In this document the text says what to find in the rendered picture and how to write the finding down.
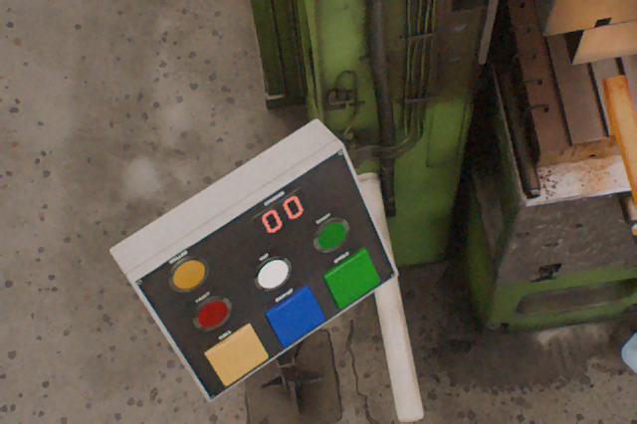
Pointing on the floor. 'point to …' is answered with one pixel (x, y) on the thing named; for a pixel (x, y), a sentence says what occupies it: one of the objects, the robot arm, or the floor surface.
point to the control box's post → (289, 367)
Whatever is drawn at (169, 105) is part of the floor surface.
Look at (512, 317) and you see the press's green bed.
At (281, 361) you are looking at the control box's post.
